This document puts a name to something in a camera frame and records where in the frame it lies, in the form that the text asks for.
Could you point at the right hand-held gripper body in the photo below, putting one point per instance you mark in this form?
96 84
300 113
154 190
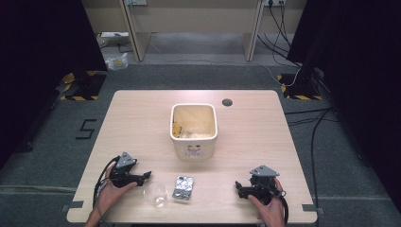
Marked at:
264 171

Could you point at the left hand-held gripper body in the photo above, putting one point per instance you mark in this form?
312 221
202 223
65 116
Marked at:
126 161

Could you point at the clear plastic cup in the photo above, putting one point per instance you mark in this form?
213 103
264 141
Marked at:
156 195

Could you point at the silver foil packet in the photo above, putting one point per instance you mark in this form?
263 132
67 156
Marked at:
183 187

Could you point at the white square bin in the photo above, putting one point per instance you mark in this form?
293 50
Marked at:
194 151

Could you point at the person's right hand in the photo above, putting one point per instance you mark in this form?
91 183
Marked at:
271 213

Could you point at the person's left hand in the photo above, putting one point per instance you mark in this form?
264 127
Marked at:
108 195

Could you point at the yellow wrapper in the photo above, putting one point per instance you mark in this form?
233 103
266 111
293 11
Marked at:
176 130

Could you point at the grey tape strip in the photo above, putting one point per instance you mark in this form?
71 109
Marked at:
74 205
310 207

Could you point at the black stand base striped tape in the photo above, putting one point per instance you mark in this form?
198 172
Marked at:
85 86
298 86

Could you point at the clear plastic bag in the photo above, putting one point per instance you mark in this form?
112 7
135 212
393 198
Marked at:
116 62

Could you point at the white power strip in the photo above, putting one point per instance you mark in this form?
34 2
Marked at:
114 34

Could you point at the black curtain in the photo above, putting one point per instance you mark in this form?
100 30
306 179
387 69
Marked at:
362 63
38 63

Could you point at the beige wooden desk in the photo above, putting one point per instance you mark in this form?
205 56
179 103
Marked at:
189 15

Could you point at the white wall socket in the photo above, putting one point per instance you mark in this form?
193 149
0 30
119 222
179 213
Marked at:
275 2
135 2

